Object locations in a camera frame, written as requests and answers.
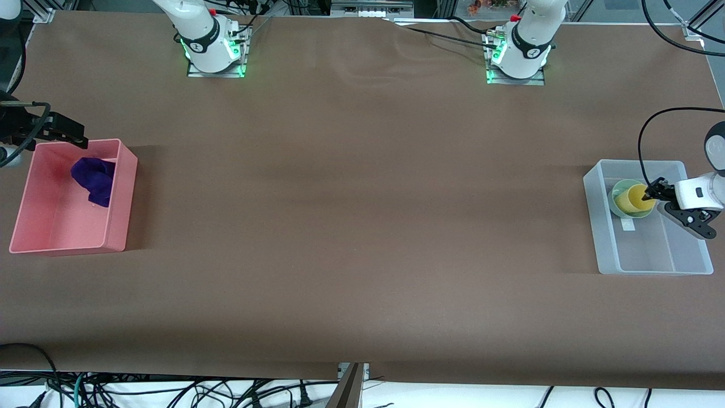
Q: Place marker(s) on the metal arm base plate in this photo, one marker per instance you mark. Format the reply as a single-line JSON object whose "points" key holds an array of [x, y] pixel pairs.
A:
{"points": [[238, 62], [535, 81]]}

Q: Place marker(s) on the grey stand post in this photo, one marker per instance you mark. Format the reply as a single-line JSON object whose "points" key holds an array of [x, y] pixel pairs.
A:
{"points": [[346, 391]]}

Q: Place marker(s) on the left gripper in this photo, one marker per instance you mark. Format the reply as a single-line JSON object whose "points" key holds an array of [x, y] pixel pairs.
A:
{"points": [[663, 189]]}

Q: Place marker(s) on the clear plastic bin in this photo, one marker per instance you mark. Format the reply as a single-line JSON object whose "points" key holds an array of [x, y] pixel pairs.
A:
{"points": [[651, 249]]}

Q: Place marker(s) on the orange patterned object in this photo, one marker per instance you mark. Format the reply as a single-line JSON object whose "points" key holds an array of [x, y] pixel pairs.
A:
{"points": [[487, 5]]}

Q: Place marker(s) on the aluminium corner bracket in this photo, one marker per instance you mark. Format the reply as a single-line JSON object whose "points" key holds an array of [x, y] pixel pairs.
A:
{"points": [[694, 31], [45, 16]]}

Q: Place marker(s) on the metal stand bracket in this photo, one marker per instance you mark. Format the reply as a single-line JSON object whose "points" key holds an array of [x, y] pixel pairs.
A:
{"points": [[366, 371]]}

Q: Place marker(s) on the purple microfibre cloth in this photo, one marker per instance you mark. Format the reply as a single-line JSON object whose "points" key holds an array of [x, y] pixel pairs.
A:
{"points": [[96, 178]]}

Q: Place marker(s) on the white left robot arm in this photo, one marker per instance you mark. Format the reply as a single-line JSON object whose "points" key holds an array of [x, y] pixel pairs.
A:
{"points": [[529, 45]]}

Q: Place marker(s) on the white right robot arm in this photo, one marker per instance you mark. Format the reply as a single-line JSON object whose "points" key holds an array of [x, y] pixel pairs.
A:
{"points": [[198, 34]]}

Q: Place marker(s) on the brown table cover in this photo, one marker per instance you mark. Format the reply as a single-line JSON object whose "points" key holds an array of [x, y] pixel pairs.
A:
{"points": [[362, 198]]}

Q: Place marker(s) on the white power strip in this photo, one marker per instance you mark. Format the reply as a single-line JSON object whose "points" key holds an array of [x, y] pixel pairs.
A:
{"points": [[371, 8]]}

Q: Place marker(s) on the pink plastic bin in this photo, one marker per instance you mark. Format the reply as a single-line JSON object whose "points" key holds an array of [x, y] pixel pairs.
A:
{"points": [[68, 232]]}

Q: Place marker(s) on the yellow plastic cup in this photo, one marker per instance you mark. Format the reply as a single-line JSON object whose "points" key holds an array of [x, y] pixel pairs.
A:
{"points": [[631, 201]]}

